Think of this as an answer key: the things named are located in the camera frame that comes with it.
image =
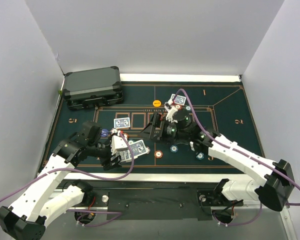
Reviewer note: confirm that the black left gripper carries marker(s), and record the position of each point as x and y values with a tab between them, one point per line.
114	161

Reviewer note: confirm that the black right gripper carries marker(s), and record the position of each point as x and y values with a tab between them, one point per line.
156	129

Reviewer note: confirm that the blue playing card deck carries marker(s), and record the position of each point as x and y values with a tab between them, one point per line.
126	156

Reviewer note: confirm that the green blue poker chip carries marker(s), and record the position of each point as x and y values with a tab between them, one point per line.
130	142
200	156
188	108

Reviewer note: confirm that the blue back playing card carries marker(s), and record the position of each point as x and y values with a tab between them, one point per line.
138	148
179	99
122	123

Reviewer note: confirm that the orange red chip stack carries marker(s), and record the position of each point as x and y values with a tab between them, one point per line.
158	154

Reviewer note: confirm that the green blue chip stack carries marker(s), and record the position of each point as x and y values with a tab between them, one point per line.
174	149

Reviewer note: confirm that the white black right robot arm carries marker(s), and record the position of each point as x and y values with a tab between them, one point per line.
271	181

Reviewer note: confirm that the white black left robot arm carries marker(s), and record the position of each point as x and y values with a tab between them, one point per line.
55	172

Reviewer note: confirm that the dark green poker mat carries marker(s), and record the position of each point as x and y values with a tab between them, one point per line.
219	106

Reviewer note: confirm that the blue blind button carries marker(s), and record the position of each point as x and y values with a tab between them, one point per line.
104	133

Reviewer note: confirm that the orange dealer button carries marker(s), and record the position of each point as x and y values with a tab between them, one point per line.
156	103

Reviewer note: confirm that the black aluminium poker case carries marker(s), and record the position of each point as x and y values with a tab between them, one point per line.
92	88

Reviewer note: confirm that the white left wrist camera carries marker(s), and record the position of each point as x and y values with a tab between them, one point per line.
118	143

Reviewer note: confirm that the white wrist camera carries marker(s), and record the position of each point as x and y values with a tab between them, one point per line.
118	143
171	110

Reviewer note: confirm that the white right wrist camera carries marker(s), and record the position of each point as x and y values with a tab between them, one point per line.
171	110

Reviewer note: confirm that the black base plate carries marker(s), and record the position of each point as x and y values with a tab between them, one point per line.
137	200

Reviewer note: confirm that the aluminium mounting rail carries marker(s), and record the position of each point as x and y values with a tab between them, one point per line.
249	220

